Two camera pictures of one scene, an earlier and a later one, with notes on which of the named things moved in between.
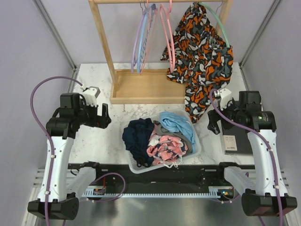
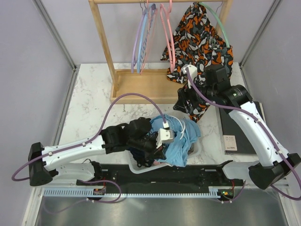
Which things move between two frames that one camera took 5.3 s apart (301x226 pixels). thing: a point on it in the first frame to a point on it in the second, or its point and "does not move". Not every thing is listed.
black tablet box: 236,141 does not move
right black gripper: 214,117 to 185,93
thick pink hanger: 170,10 does not move
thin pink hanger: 152,14 does not move
